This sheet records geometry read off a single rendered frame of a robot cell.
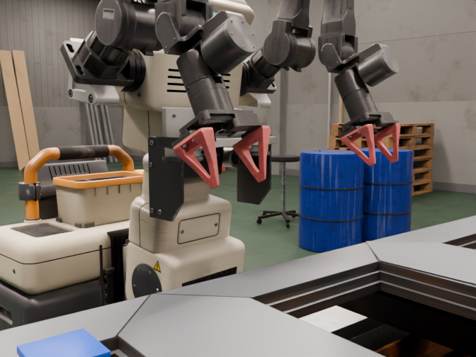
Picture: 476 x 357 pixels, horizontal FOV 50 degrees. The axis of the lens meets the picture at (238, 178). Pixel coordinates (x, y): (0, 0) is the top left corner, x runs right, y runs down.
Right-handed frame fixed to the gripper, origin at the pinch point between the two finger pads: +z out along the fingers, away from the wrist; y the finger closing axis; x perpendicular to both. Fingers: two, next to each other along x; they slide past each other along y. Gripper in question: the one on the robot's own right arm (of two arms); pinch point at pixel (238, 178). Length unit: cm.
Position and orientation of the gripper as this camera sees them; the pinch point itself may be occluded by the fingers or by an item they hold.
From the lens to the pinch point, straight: 71.7
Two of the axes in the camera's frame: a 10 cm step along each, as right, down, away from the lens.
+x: -6.5, 3.8, 6.6
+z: 3.3, 9.2, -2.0
